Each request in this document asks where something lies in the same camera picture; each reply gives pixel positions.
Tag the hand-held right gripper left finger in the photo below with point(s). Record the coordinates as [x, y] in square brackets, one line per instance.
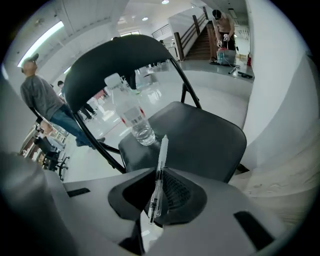
[95, 200]

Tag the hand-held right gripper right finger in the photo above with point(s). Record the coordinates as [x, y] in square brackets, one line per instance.
[212, 225]

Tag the silver pen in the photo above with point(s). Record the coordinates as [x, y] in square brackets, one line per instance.
[160, 175]

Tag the black office chair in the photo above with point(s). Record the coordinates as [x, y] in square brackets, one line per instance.
[51, 155]

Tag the black folding chair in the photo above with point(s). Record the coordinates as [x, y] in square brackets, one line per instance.
[200, 140]

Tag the clear plastic water bottle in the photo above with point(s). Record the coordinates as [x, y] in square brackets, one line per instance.
[135, 117]

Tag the black flat tool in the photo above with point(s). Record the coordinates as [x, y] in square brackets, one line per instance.
[246, 75]

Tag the grey metal bar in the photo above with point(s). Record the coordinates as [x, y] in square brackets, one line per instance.
[234, 69]

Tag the long ceiling light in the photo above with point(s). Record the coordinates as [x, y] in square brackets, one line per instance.
[42, 42]

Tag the grey storage crate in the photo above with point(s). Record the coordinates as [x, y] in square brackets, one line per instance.
[227, 57]

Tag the red fire extinguisher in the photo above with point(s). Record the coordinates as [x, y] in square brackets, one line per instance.
[249, 59]

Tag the wooden staircase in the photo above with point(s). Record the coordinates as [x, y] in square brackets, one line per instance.
[200, 42]

